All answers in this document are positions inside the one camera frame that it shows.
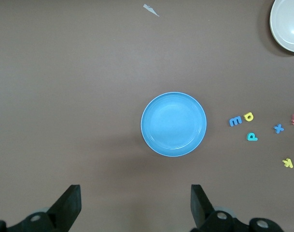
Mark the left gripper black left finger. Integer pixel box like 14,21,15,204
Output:
0,185,82,232

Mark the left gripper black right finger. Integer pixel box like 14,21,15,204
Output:
190,184,285,232

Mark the blue foam letter m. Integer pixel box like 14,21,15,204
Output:
229,116,243,127

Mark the blue plate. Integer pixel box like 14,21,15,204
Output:
140,91,208,158

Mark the beige plate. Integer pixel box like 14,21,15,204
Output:
269,0,294,53

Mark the small white paper scrap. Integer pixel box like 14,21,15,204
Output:
143,4,160,17

